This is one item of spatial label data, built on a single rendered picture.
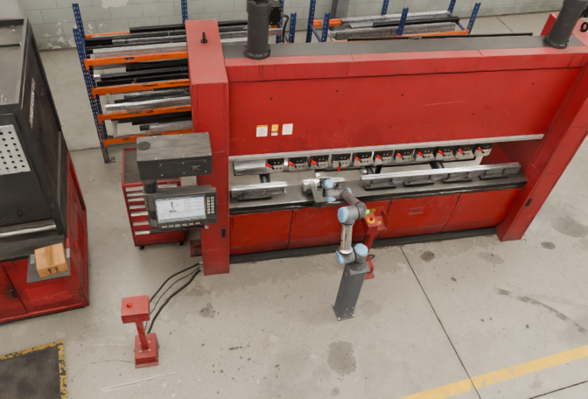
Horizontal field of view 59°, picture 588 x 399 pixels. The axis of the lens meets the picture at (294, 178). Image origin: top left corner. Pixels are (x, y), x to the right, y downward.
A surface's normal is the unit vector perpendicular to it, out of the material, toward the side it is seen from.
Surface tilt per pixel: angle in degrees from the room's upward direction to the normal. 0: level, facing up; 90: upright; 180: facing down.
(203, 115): 90
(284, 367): 0
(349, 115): 90
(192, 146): 1
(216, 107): 90
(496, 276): 0
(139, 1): 90
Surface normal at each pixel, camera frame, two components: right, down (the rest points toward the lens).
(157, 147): 0.08, -0.70
